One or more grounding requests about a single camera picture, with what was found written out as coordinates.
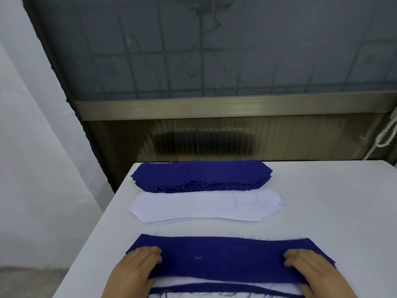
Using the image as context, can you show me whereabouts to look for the person's left hand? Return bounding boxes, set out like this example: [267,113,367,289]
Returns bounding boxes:
[102,246,163,298]

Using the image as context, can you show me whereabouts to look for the person's right hand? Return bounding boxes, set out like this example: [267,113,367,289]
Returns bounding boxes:
[283,249,359,298]

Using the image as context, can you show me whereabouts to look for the blue fabric piece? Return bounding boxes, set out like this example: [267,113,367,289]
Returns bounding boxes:
[125,233,337,288]

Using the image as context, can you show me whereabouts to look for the white fabric piece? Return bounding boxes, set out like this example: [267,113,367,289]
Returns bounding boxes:
[149,275,306,298]

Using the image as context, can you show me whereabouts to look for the blue fabric strip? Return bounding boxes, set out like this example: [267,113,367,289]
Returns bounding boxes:
[158,282,305,298]

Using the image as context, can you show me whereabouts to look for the stack of white fabric cutouts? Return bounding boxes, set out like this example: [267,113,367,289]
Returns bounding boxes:
[129,187,283,225]

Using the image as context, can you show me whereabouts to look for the stack of blue fabric cutouts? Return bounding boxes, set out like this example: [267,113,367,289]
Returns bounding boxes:
[130,160,273,194]

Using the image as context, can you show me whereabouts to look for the ribbed translucent panel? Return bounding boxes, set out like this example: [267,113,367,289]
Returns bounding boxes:
[83,112,397,196]

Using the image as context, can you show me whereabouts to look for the frosted glass window pane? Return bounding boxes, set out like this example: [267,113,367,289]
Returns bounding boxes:
[21,0,397,102]

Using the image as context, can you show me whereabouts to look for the white rope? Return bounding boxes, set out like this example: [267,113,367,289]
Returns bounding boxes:
[363,105,397,162]

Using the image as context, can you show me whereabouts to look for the metal window frame rail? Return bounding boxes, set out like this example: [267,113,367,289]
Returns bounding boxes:
[72,91,397,122]

